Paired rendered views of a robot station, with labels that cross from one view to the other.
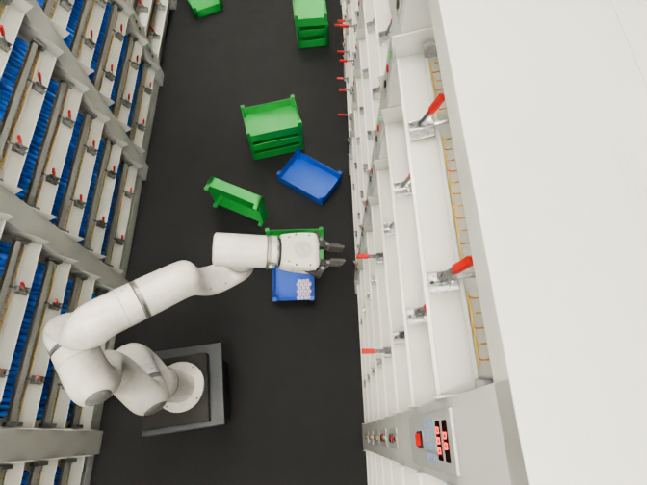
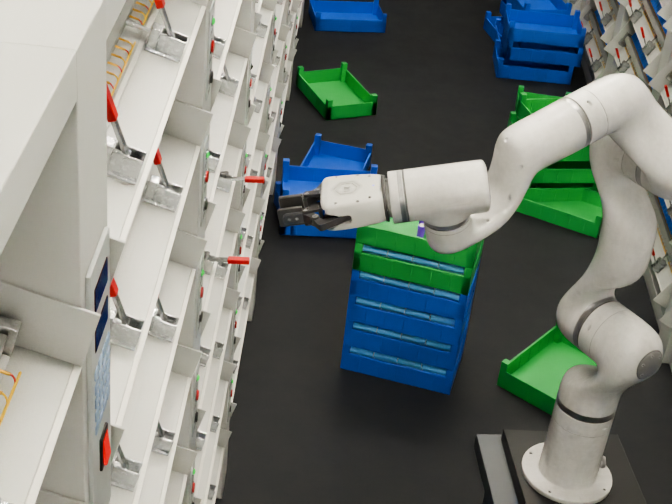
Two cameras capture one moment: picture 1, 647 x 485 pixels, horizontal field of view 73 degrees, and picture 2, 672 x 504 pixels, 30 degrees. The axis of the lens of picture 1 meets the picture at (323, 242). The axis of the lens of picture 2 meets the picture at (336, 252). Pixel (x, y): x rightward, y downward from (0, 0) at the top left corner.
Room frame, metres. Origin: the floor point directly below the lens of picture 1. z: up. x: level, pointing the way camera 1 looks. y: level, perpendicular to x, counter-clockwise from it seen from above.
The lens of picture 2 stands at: (2.16, -0.01, 2.07)
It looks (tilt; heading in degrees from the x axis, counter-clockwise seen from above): 33 degrees down; 178
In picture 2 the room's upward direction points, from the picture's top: 6 degrees clockwise
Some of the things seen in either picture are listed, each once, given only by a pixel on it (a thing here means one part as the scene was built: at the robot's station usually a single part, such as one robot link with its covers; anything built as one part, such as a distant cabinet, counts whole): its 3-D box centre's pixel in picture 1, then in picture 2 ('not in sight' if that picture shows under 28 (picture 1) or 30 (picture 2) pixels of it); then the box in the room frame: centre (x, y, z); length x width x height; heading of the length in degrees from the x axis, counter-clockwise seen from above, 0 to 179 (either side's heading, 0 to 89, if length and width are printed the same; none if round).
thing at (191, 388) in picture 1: (171, 385); (575, 440); (0.19, 0.59, 0.40); 0.19 x 0.19 x 0.18
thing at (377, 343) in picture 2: not in sight; (408, 324); (-0.55, 0.29, 0.12); 0.30 x 0.20 x 0.08; 76
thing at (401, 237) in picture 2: not in sight; (423, 222); (-0.55, 0.29, 0.44); 0.30 x 0.20 x 0.08; 76
